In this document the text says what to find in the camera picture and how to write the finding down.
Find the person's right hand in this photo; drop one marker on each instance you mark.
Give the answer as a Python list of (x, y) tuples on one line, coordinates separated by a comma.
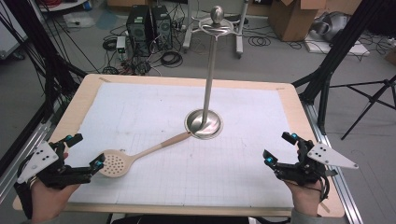
[(306, 197)]

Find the steel utensil stand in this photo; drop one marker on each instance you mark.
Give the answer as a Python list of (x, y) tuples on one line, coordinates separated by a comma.
[(209, 77)]

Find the beige slotted spoon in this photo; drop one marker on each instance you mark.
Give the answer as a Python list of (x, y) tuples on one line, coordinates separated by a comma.
[(116, 163)]

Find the black computer tower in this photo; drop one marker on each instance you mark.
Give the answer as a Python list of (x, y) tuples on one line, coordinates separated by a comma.
[(139, 29), (162, 26)]

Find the grey vacuum machine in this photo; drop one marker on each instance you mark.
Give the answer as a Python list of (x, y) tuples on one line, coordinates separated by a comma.
[(331, 26)]

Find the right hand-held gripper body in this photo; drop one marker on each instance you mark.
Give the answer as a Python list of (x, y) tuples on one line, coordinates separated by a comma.
[(306, 169)]

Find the person's dark clothing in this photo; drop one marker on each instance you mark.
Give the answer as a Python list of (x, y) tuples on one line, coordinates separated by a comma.
[(180, 220)]

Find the white rolling stand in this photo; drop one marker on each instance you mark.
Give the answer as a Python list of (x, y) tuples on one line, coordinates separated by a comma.
[(239, 40)]

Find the aluminium rail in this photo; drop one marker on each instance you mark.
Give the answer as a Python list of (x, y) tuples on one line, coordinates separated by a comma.
[(18, 161), (334, 161)]

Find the black tripod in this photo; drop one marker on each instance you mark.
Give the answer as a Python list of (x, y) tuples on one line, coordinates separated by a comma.
[(372, 99)]

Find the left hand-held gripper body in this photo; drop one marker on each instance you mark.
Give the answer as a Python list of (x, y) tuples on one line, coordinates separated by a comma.
[(49, 172)]

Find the white flat board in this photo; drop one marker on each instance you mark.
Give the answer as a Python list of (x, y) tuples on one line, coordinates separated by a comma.
[(339, 49)]

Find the small white power box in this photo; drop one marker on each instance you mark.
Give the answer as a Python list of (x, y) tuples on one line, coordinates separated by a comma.
[(121, 46)]

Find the white round table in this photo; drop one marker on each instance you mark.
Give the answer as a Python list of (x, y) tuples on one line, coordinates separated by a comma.
[(62, 4)]

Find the open cardboard box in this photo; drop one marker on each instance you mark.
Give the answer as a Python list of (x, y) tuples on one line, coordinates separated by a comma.
[(292, 20)]

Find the grey tape strip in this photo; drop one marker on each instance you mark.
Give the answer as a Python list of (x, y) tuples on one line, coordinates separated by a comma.
[(332, 173)]

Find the person's left hand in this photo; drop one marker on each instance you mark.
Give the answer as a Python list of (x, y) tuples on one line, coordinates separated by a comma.
[(49, 202)]

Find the white grid mat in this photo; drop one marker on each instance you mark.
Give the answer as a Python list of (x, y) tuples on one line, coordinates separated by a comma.
[(155, 102)]

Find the black frame post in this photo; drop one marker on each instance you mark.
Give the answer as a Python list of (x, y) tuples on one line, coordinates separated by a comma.
[(46, 62), (339, 46)]

